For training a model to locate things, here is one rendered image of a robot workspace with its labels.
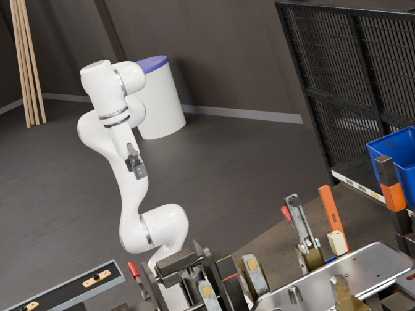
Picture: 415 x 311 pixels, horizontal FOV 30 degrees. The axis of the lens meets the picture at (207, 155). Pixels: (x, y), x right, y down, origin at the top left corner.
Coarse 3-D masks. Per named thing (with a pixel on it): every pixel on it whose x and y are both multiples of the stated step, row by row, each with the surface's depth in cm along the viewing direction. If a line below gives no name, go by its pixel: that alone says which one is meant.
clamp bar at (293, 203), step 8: (288, 200) 219; (296, 200) 216; (288, 208) 219; (296, 208) 220; (296, 216) 221; (304, 216) 220; (296, 224) 220; (304, 224) 221; (296, 232) 222; (304, 232) 222; (312, 240) 221
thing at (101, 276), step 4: (104, 272) 227; (108, 272) 226; (96, 276) 224; (100, 276) 226; (104, 276) 225; (88, 280) 226; (92, 280) 225; (96, 280) 224; (84, 284) 224; (88, 284) 223; (92, 284) 223
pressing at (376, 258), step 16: (352, 256) 221; (368, 256) 218; (384, 256) 215; (400, 256) 212; (320, 272) 219; (336, 272) 216; (352, 272) 213; (368, 272) 210; (384, 272) 207; (400, 272) 205; (304, 288) 213; (320, 288) 211; (352, 288) 205; (368, 288) 203; (384, 288) 202; (256, 304) 214; (272, 304) 211; (288, 304) 209; (304, 304) 206; (320, 304) 203
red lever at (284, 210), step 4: (284, 208) 230; (284, 212) 229; (288, 212) 229; (288, 216) 228; (288, 220) 228; (292, 224) 227; (304, 240) 223; (308, 240) 222; (308, 244) 222; (308, 248) 222
